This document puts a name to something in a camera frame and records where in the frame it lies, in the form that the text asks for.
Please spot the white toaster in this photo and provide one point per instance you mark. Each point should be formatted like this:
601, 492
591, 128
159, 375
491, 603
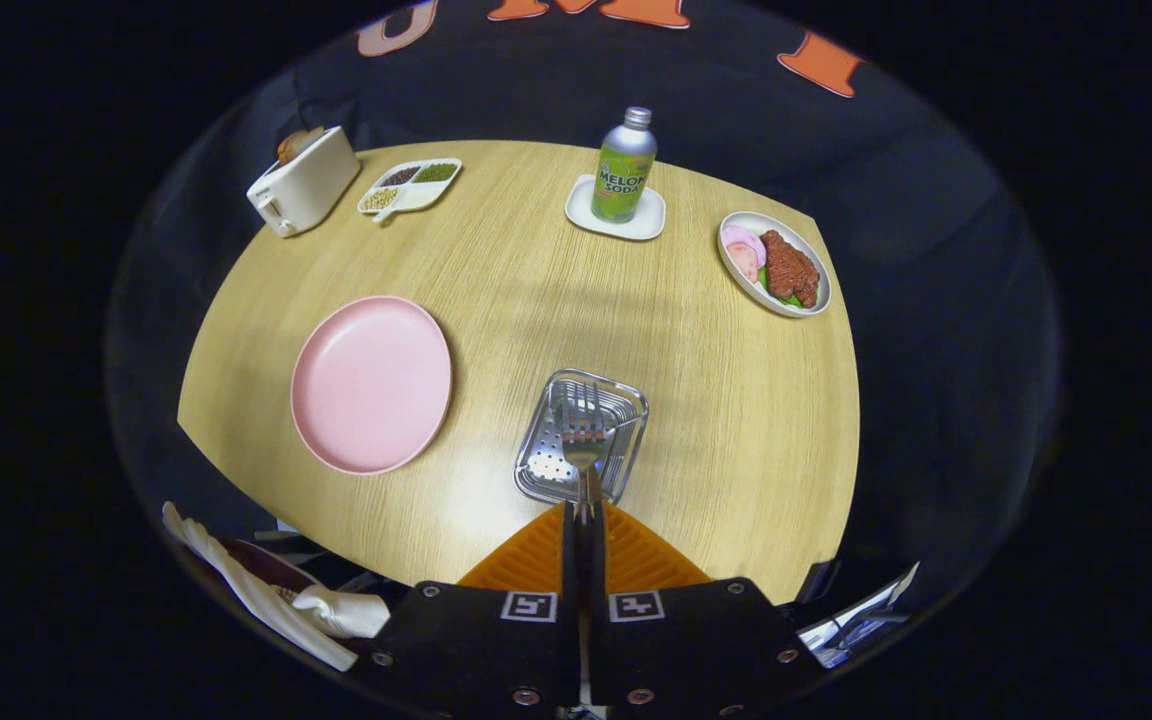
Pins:
306, 185

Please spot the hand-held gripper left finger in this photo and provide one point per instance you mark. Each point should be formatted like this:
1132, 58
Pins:
567, 570

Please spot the white oval plate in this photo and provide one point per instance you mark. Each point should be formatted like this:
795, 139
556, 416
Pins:
741, 222

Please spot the white divided snack tray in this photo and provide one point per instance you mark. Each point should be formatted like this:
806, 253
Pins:
416, 190

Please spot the green label soda bottle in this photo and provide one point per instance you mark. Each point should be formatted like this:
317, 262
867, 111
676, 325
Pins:
624, 170

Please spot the white cloth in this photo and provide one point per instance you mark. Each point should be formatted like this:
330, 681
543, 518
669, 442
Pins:
346, 610

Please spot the brown toast slice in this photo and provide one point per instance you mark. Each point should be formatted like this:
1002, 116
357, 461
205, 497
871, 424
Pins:
291, 148
310, 137

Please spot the metal cutlery basket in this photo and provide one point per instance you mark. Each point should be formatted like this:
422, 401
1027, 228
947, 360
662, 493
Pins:
546, 460

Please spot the white square coaster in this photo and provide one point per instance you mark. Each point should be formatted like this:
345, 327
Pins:
646, 225

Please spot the stack of papers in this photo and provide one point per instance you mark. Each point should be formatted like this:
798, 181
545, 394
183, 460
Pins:
856, 625

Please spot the red meat piece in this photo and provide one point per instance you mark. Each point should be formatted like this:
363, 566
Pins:
791, 268

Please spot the pink round plate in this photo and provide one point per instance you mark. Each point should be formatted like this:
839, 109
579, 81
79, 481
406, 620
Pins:
371, 385

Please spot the pink sliced onion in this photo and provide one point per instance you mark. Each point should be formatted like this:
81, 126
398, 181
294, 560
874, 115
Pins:
742, 252

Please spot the green leaf garnish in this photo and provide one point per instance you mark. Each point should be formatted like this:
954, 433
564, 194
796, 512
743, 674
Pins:
786, 298

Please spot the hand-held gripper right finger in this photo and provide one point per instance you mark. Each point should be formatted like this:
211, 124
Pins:
602, 570

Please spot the black backdrop cloth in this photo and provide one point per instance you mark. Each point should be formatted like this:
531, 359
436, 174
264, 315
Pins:
886, 180

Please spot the dark red item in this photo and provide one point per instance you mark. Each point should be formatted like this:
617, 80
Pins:
271, 565

